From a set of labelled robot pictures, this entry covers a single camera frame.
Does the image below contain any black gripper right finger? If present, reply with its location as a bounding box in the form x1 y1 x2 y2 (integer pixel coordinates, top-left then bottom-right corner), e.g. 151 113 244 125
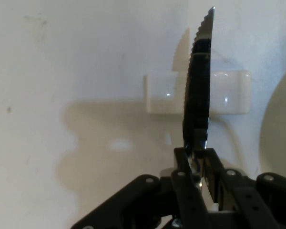
204 147 286 229

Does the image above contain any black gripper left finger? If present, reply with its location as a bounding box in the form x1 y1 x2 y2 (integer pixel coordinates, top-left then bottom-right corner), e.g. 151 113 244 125
71 147 213 229

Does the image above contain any silver serrated table knife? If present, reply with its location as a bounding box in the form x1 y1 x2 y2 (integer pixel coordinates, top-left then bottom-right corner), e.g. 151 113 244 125
181 6 220 208

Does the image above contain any white bowl with dark rim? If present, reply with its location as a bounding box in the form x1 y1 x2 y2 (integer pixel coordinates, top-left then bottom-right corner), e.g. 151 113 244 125
259 68 286 182

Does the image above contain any white ceramic cutlery rest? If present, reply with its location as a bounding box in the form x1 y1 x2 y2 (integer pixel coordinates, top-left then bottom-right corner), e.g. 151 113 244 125
143 69 251 115

